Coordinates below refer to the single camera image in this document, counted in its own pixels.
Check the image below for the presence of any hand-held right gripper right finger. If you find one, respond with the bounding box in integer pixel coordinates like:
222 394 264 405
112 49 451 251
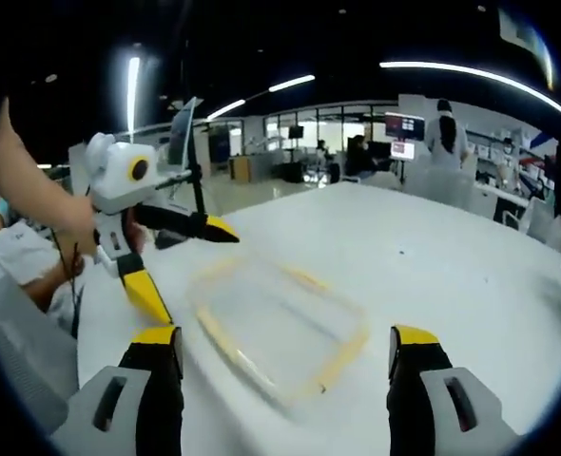
386 324 522 456

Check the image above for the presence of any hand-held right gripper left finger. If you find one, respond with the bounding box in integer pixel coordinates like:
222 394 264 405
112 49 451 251
51 325 185 456

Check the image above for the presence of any clear box with yellow clips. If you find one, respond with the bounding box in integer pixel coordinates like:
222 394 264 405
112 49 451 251
184 254 373 403

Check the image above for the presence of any clear plastic container box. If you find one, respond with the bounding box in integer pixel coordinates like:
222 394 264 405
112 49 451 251
184 256 373 415

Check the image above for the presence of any person's left hand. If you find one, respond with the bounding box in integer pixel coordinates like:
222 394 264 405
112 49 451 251
47 193 100 258

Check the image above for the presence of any black tripod stand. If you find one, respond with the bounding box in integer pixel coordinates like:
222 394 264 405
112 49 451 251
156 137 211 220

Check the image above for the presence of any tablet on tripod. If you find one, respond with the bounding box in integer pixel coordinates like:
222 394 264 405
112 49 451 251
167 96 200 166

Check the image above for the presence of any grey mesh office chair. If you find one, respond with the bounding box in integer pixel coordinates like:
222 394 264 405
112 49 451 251
0 274 81 429

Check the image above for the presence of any person's white shirt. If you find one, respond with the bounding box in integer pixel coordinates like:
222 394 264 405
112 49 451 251
0 226 87 333

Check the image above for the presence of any small monitor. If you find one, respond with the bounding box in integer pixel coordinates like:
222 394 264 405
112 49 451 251
389 140 418 162

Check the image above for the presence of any long curved ceiling light strip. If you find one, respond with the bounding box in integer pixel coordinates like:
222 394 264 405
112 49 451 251
378 59 561 128

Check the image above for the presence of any black cable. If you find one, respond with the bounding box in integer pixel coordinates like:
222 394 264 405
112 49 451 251
50 226 86 334

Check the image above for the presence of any large wall monitor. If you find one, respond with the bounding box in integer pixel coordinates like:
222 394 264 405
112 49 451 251
383 111 427 143

